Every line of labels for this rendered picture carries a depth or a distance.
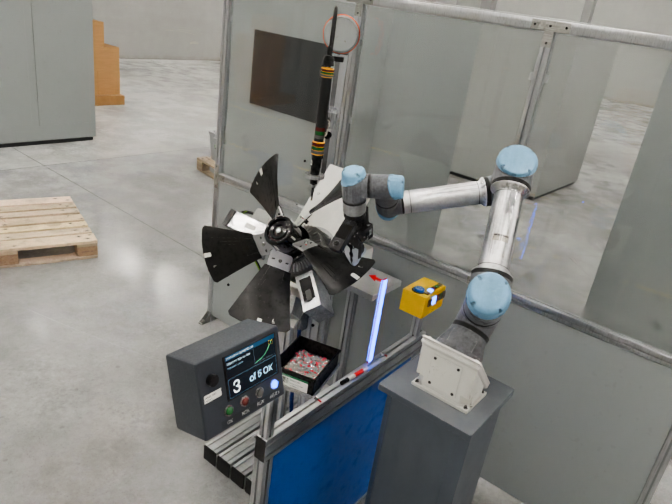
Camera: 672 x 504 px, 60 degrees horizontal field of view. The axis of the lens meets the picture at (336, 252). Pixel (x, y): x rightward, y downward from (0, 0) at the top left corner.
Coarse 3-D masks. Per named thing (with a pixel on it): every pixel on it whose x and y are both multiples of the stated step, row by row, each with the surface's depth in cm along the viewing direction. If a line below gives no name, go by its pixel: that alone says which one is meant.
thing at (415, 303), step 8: (424, 280) 224; (432, 280) 225; (408, 288) 216; (440, 288) 219; (408, 296) 215; (416, 296) 212; (424, 296) 211; (432, 296) 215; (400, 304) 218; (408, 304) 216; (416, 304) 213; (424, 304) 211; (440, 304) 224; (408, 312) 216; (416, 312) 214; (424, 312) 214
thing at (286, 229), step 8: (280, 216) 212; (272, 224) 214; (280, 224) 211; (288, 224) 211; (264, 232) 212; (272, 232) 211; (280, 232) 210; (288, 232) 208; (296, 232) 211; (304, 232) 219; (272, 240) 211; (280, 240) 208; (288, 240) 208; (296, 240) 212; (280, 248) 211; (288, 248) 212; (296, 256) 216
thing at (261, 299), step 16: (272, 272) 210; (288, 272) 213; (256, 288) 207; (272, 288) 208; (288, 288) 211; (240, 304) 205; (256, 304) 205; (272, 304) 207; (288, 304) 209; (240, 320) 204; (256, 320) 204; (288, 320) 207
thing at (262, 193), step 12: (276, 156) 226; (264, 168) 231; (276, 168) 224; (264, 180) 230; (276, 180) 222; (252, 192) 238; (264, 192) 230; (276, 192) 221; (264, 204) 231; (276, 204) 220
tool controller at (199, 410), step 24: (216, 336) 140; (240, 336) 139; (264, 336) 141; (168, 360) 131; (192, 360) 127; (216, 360) 130; (240, 360) 135; (264, 360) 142; (192, 384) 128; (216, 384) 129; (264, 384) 143; (192, 408) 130; (216, 408) 131; (240, 408) 137; (192, 432) 132; (216, 432) 132
